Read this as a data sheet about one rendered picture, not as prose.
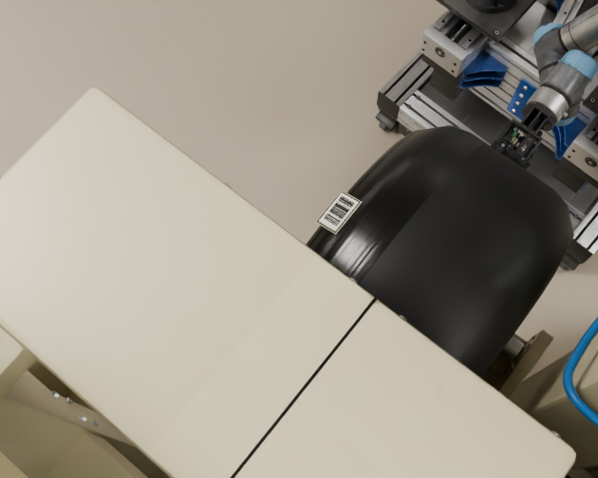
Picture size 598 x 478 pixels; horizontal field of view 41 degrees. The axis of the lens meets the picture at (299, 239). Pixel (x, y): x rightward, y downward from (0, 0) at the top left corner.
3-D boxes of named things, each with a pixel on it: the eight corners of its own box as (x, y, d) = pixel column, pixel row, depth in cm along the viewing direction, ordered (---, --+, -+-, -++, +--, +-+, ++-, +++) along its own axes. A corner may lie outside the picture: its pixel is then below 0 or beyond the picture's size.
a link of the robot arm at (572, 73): (596, 79, 168) (603, 58, 160) (567, 119, 166) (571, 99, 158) (564, 62, 170) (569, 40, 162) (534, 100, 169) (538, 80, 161)
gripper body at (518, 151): (494, 139, 157) (529, 94, 159) (488, 155, 165) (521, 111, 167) (526, 161, 155) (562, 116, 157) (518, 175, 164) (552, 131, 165)
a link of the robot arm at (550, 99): (533, 96, 168) (566, 118, 166) (520, 112, 167) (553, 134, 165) (540, 81, 160) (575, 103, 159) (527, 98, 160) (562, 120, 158)
